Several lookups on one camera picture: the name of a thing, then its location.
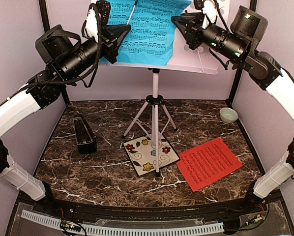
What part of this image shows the white perforated music stand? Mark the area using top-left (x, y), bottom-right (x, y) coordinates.
top-left (97, 0), bottom-right (230, 178)

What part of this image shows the blue sheet music paper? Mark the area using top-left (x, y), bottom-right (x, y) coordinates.
top-left (108, 0), bottom-right (192, 66)

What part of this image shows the red sheet music paper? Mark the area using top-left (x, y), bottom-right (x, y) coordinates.
top-left (176, 138), bottom-right (243, 192)

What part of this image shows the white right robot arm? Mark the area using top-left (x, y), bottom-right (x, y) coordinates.
top-left (171, 0), bottom-right (294, 213)

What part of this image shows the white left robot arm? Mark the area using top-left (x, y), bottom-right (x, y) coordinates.
top-left (0, 11), bottom-right (131, 214)

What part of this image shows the pale green ceramic bowl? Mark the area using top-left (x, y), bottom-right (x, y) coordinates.
top-left (219, 107), bottom-right (238, 124)

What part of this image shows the black metronome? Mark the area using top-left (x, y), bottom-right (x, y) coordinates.
top-left (73, 114), bottom-right (97, 154)

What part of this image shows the floral square ceramic plate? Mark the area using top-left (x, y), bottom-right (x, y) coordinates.
top-left (122, 135), bottom-right (180, 177)

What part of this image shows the grey slotted cable duct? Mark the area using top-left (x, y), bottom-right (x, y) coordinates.
top-left (21, 210), bottom-right (224, 236)

